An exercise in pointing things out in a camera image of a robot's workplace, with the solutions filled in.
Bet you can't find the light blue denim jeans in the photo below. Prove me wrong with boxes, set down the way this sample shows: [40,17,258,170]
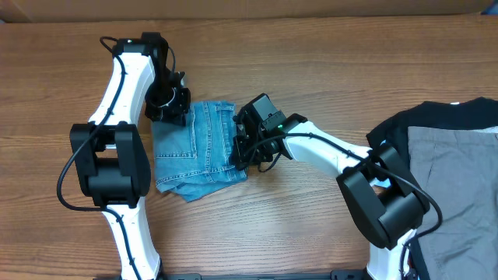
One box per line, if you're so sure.
[152,100,247,201]

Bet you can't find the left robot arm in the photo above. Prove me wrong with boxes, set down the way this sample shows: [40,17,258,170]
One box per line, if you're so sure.
[56,32,191,279]

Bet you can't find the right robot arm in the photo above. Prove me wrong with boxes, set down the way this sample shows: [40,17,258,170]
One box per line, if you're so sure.
[230,93,430,279]

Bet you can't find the cardboard panel behind table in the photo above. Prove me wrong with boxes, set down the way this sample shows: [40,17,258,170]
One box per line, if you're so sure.
[1,0,493,23]

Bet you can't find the grey garment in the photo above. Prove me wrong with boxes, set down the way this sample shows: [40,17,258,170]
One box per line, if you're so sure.
[408,127,497,279]

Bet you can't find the black garment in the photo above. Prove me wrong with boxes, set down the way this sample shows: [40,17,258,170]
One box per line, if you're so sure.
[366,97,497,279]

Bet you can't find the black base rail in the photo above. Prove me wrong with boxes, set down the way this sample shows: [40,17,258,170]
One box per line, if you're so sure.
[158,269,372,280]

